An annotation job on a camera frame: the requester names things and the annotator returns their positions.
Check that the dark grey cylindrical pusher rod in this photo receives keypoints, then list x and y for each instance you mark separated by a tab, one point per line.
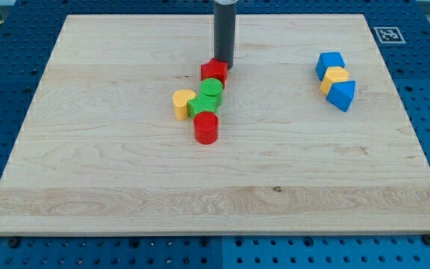
225	12

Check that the yellow heart block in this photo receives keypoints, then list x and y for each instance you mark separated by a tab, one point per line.
180	98

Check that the red star block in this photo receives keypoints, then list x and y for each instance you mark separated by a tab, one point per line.
215	69

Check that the green cylinder block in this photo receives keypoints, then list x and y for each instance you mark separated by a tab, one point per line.
212	87

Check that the green star block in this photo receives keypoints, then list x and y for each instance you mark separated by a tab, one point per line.
200	104

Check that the red cylinder block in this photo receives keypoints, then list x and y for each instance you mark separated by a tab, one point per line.
206	127

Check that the blue cube block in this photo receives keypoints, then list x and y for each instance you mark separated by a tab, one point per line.
326	60

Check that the yellow hexagon block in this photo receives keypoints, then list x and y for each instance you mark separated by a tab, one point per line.
333	75

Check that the blue triangle block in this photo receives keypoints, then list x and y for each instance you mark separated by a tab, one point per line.
341	94

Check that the white fiducial marker tag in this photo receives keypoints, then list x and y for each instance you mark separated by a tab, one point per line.
389	35

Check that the light wooden board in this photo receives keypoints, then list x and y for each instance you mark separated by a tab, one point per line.
100	152

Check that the black bolt right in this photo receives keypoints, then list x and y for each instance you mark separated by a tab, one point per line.
426	239

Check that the black bolt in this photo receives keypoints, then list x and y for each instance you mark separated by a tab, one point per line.
13	242
426	239

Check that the black bolt left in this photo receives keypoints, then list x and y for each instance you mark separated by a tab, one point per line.
13	242

